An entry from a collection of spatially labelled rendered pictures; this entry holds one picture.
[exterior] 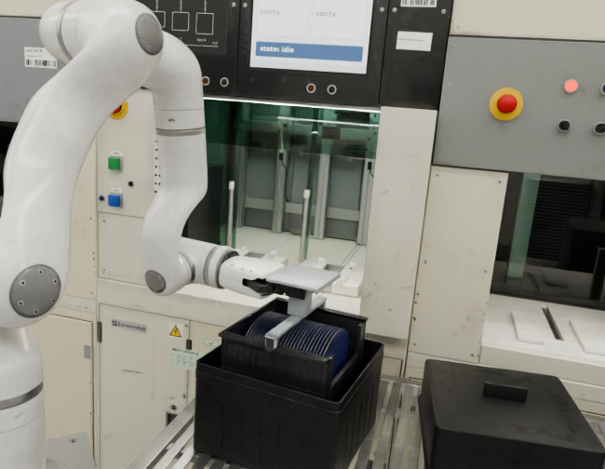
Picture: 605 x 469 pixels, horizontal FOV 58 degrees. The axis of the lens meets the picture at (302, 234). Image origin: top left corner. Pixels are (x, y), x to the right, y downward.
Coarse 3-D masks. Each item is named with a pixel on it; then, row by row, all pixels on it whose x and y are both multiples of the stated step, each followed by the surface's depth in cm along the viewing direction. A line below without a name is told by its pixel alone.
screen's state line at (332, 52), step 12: (264, 48) 130; (276, 48) 129; (288, 48) 128; (300, 48) 128; (312, 48) 127; (324, 48) 126; (336, 48) 125; (348, 48) 125; (360, 48) 124; (348, 60) 125; (360, 60) 125
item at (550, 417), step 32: (448, 384) 111; (480, 384) 112; (512, 384) 107; (544, 384) 115; (448, 416) 99; (480, 416) 100; (512, 416) 101; (544, 416) 102; (576, 416) 103; (448, 448) 96; (480, 448) 95; (512, 448) 94; (544, 448) 93; (576, 448) 93
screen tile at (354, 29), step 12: (324, 0) 124; (336, 0) 123; (348, 0) 123; (360, 12) 122; (312, 24) 126; (324, 24) 125; (336, 24) 124; (348, 24) 124; (360, 24) 123; (312, 36) 126; (324, 36) 126; (336, 36) 125; (348, 36) 124; (360, 36) 123
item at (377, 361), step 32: (224, 384) 95; (256, 384) 92; (352, 384) 93; (224, 416) 96; (256, 416) 94; (288, 416) 91; (320, 416) 88; (352, 416) 95; (224, 448) 98; (256, 448) 95; (288, 448) 92; (320, 448) 90; (352, 448) 99
